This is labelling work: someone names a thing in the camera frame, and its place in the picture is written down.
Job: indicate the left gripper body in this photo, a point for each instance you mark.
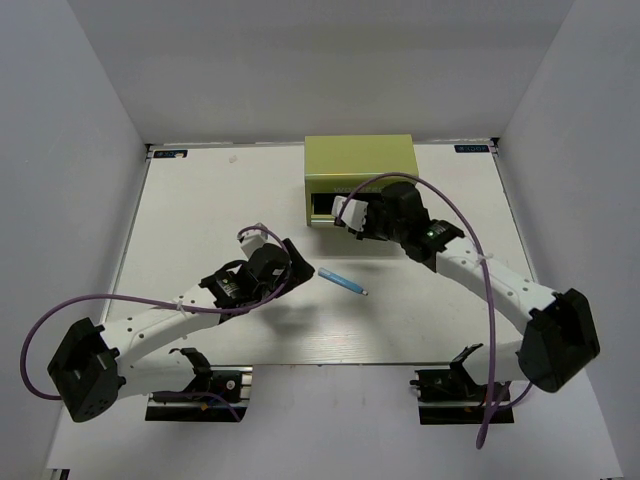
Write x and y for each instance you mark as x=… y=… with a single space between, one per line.
x=298 y=272

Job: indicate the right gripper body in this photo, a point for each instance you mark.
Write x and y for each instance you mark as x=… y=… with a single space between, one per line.
x=379 y=226

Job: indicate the blue utility knife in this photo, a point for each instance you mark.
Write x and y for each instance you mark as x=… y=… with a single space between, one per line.
x=341 y=281

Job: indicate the green metal drawer box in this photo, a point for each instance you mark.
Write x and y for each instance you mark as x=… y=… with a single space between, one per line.
x=335 y=165

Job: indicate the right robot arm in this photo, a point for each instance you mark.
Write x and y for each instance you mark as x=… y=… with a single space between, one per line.
x=558 y=334

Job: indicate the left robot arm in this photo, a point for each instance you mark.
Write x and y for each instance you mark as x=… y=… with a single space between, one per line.
x=97 y=365

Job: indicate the right blue corner label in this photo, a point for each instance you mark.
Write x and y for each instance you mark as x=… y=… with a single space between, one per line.
x=471 y=148

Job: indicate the blue corner label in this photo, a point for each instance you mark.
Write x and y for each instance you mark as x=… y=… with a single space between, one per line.
x=170 y=154
x=471 y=148

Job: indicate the left blue corner label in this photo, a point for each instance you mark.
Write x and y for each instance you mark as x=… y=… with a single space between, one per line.
x=170 y=154

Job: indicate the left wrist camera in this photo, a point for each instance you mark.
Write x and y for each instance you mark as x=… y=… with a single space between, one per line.
x=252 y=238

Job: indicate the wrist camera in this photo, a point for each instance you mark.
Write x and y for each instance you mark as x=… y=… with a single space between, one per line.
x=350 y=214
x=252 y=238

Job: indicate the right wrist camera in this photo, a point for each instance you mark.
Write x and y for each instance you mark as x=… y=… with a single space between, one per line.
x=350 y=214

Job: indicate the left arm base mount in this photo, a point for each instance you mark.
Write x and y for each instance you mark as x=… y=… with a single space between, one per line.
x=221 y=396

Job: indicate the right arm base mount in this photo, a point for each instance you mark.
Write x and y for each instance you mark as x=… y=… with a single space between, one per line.
x=456 y=393

